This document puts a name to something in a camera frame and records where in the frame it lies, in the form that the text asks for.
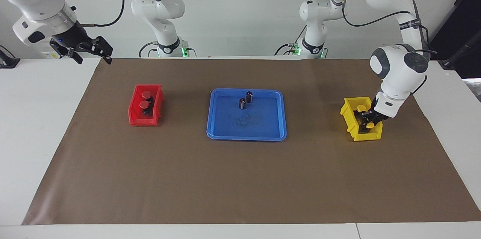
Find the yellow plastic bin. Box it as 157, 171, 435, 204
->
340, 97, 383, 142

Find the black device on table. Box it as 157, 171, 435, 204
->
0, 45, 20, 69

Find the red plastic bin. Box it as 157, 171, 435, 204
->
128, 84, 165, 127

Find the black stand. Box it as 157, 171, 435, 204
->
438, 38, 481, 71

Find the blue plastic tray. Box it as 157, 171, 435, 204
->
206, 88, 287, 142

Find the brown table mat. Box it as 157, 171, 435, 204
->
22, 58, 481, 225

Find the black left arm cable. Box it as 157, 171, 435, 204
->
340, 0, 438, 55

